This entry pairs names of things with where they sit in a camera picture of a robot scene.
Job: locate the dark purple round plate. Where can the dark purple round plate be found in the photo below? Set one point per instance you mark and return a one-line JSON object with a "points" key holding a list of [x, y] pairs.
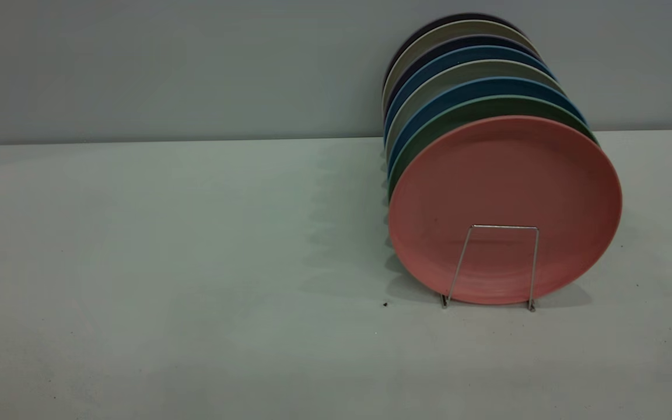
{"points": [[458, 18]]}

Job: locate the beige round plate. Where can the beige round plate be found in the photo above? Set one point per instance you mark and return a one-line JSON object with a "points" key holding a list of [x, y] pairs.
{"points": [[464, 70], [452, 29]]}

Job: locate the blue round plate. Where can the blue round plate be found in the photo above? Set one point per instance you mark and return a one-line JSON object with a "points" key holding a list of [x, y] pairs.
{"points": [[458, 55], [476, 88]]}

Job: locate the green round plate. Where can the green round plate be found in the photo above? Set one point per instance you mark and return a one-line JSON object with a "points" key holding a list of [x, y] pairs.
{"points": [[464, 111]]}

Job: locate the pink round plate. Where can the pink round plate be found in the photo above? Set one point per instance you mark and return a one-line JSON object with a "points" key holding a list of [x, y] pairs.
{"points": [[505, 198]]}

